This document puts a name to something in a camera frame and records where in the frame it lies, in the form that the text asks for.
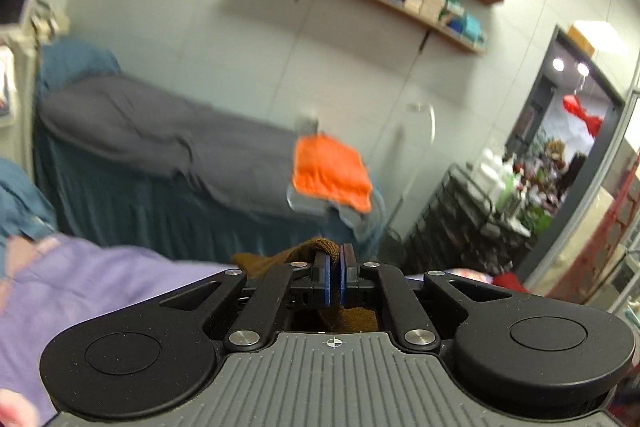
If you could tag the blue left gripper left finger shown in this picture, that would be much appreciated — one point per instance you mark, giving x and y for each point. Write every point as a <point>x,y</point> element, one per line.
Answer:
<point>326,269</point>

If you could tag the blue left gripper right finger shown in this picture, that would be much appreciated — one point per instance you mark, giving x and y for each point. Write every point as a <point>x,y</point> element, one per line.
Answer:
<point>347,270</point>

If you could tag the brown knit sweater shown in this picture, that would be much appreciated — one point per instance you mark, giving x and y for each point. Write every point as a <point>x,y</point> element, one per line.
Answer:
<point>335,320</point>

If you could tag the grey folded cloth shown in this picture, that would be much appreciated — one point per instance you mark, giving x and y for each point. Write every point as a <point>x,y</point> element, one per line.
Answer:
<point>366,226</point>

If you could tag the orange folded towel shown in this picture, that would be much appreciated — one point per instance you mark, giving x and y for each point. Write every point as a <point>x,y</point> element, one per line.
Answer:
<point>328,169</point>

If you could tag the grey blanket on far bed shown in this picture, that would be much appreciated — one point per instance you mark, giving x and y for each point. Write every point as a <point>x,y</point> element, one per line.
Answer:
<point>239,162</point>

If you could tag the purple floral bed sheet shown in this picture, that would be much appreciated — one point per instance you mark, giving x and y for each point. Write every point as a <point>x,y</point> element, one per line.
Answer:
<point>52,284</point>

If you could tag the teal blue blanket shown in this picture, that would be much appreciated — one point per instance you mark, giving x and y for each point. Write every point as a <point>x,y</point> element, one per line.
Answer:
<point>25,212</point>

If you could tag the black wire rack cart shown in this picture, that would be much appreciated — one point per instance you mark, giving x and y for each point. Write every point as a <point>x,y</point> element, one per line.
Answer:
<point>458,229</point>

